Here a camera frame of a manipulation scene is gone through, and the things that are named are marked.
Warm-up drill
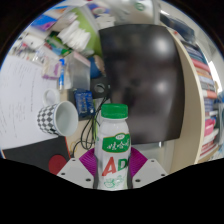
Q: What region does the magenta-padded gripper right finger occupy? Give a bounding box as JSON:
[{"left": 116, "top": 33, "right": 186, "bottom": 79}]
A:
[{"left": 128, "top": 147, "right": 169, "bottom": 190}]

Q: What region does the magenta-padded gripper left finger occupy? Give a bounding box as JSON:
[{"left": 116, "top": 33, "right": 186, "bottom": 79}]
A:
[{"left": 56, "top": 148, "right": 100, "bottom": 190}]

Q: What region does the white drink bottle green cap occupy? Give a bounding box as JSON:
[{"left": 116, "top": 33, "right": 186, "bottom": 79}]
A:
[{"left": 93, "top": 103, "right": 132, "bottom": 191}]

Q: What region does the flat round red coaster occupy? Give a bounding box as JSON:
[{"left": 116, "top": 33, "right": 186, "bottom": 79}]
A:
[{"left": 48, "top": 154, "right": 69, "bottom": 176}]

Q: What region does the black desk mat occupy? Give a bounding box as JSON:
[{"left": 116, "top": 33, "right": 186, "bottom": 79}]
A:
[{"left": 1, "top": 134, "right": 73, "bottom": 174}]

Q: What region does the black-white diamond pattern mug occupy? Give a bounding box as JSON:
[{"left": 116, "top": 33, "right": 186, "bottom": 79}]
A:
[{"left": 36, "top": 88, "right": 80, "bottom": 138}]

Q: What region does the blue circuit board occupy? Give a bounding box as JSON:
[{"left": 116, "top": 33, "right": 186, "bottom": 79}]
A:
[{"left": 73, "top": 89, "right": 96, "bottom": 118}]

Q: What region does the black computer monitor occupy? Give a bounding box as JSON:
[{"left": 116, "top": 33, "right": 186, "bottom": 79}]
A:
[{"left": 89, "top": 23, "right": 186, "bottom": 146}]

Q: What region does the cream shelf with books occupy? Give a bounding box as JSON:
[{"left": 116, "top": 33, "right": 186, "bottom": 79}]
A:
[{"left": 159, "top": 0, "right": 224, "bottom": 164}]

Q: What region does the clear plastic box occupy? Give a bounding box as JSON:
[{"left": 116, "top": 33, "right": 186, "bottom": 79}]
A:
[{"left": 64, "top": 51, "right": 92, "bottom": 91}]

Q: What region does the white tissue stack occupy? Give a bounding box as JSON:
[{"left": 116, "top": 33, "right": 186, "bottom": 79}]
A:
[{"left": 56, "top": 19, "right": 92, "bottom": 53}]

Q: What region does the black cable bundle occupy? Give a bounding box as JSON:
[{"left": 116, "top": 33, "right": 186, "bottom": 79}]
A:
[{"left": 71, "top": 96, "right": 111, "bottom": 158}]

